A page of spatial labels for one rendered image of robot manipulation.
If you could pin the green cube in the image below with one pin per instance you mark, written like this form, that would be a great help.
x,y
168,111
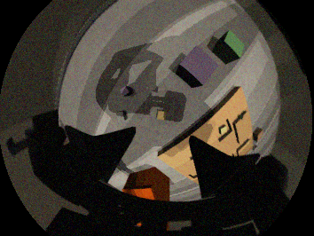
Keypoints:
x,y
228,48

